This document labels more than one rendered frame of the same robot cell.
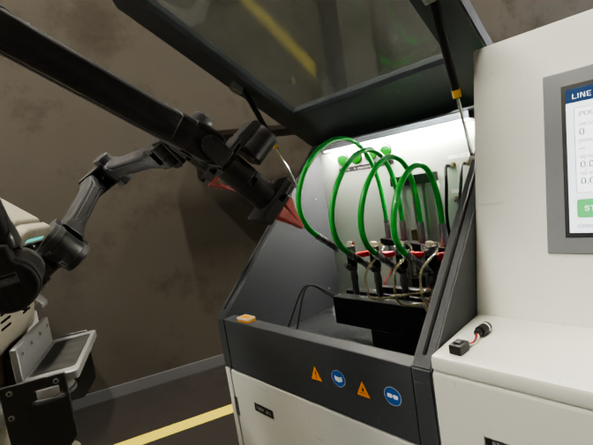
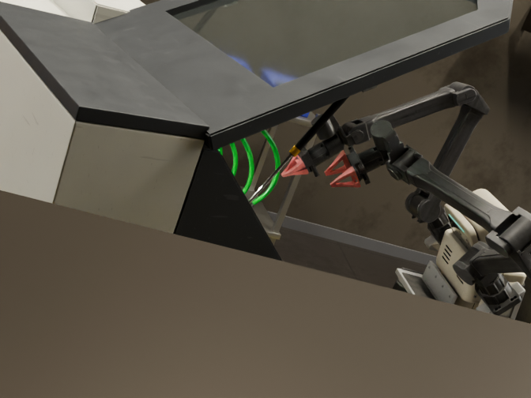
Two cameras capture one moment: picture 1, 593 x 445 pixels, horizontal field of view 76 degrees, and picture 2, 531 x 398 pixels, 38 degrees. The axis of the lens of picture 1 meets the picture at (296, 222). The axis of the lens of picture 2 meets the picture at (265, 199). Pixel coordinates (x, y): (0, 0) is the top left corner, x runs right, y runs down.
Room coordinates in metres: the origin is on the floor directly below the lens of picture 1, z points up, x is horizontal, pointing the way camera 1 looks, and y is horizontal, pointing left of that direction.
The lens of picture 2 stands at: (3.03, 0.13, 1.92)
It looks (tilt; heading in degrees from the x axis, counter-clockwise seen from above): 19 degrees down; 184
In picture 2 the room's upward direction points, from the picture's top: 21 degrees clockwise
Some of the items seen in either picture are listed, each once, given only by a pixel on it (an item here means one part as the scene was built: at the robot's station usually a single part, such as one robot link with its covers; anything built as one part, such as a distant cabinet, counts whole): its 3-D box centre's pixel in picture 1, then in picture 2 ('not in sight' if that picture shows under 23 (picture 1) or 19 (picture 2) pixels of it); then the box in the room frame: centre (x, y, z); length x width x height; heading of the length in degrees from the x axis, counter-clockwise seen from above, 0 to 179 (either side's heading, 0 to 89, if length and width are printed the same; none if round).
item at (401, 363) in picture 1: (305, 364); not in sight; (0.91, 0.03, 0.87); 0.62 x 0.04 x 0.16; 44
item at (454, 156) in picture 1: (469, 196); not in sight; (1.09, -0.50, 1.20); 0.13 x 0.03 x 0.31; 44
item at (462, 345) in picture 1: (471, 336); not in sight; (0.67, -0.28, 0.99); 0.12 x 0.02 x 0.02; 128
